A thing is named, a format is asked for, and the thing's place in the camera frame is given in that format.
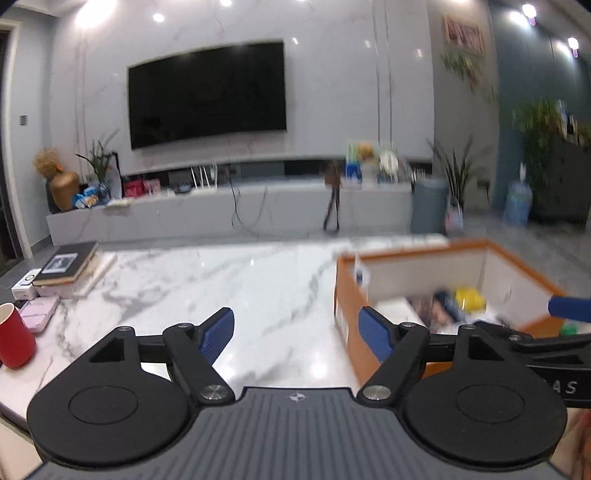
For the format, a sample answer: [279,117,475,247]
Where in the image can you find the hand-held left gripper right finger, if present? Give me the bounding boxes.
[358,307,527,403]

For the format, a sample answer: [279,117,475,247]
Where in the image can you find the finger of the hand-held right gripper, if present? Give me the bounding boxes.
[547,295,591,323]
[508,333,591,365]

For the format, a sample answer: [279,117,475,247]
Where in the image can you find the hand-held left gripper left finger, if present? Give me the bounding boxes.
[78,307,235,406]

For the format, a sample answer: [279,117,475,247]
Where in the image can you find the orange cardboard box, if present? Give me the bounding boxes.
[334,239,591,384]

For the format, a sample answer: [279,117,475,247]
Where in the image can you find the printed picture box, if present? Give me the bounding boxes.
[411,293,444,325]

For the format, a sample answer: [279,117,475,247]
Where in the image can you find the white packet blue label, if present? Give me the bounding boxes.
[353,256,370,296]

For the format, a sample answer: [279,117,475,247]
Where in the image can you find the dark blue spray can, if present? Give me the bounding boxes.
[434,288,467,319]

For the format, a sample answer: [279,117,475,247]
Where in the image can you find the yellow round packet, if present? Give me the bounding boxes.
[455,286,488,315]

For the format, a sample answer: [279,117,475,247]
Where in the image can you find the blue water jug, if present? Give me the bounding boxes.
[503,164,534,227]

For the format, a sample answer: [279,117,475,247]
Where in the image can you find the dark cabinet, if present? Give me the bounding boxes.
[531,134,591,224]

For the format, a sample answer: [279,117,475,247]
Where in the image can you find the marble television console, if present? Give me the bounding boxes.
[46,180,414,246]

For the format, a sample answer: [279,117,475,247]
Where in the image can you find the grey trash bin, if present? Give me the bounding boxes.
[410,179,448,234]

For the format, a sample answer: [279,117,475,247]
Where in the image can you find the small woven bag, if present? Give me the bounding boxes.
[444,200,465,232]

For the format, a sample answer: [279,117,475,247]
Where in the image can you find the white router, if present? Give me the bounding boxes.
[191,161,218,192]

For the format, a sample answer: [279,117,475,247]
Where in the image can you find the black book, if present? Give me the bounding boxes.
[32,241,100,287]

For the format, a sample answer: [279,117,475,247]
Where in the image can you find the leafy green plant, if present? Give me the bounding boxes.
[512,99,564,208]

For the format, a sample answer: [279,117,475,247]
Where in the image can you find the long-leaf floor plant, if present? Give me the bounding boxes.
[427,136,492,213]

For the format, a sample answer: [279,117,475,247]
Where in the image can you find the pink case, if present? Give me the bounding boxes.
[16,295,62,334]

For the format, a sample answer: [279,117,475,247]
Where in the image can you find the green picture board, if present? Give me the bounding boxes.
[346,141,398,167]

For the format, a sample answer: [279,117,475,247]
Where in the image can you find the blue snack bags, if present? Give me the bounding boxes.
[71,185,100,209]

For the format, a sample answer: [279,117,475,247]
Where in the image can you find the small white device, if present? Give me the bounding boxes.
[11,268,44,301]

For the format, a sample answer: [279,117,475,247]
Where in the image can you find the red cup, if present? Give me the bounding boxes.
[0,303,37,369]

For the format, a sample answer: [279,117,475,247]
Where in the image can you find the narrow-leaf potted plant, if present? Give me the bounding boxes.
[76,129,122,201]

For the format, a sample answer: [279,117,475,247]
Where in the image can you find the gold vase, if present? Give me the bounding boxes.
[50,170,80,213]

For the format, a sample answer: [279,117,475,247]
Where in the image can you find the dried yellow flowers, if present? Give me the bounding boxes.
[33,148,63,178]

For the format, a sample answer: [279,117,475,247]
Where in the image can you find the hanging vine plant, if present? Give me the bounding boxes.
[441,50,497,104]

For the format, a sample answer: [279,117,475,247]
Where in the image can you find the black hanging cable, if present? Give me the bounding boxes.
[229,182,269,229]

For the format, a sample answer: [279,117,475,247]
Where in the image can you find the brown camera bag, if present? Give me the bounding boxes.
[321,159,343,234]

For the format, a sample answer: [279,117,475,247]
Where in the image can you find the black wall television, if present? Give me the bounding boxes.
[127,41,288,151]

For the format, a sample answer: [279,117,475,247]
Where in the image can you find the framed wall picture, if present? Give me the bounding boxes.
[443,14,485,57]

